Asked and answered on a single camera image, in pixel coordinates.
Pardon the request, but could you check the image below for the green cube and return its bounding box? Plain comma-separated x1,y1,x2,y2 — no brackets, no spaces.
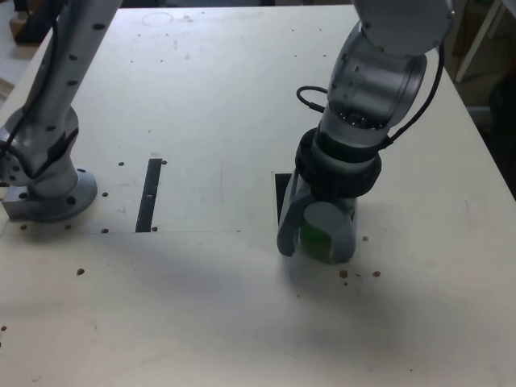
298,223,334,263

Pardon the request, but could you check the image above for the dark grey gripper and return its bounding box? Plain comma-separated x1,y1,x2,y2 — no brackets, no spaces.
276,171,358,266

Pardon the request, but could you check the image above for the black tape strip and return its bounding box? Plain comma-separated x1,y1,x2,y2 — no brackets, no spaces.
135,158,162,234

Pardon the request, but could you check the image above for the black tape square outline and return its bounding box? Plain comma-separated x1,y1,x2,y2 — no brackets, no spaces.
274,172,295,227

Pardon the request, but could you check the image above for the tan wooden block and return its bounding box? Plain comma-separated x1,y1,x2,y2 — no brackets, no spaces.
8,15,25,41

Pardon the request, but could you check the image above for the white frame furniture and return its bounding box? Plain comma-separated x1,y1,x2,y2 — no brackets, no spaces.
453,0,516,84

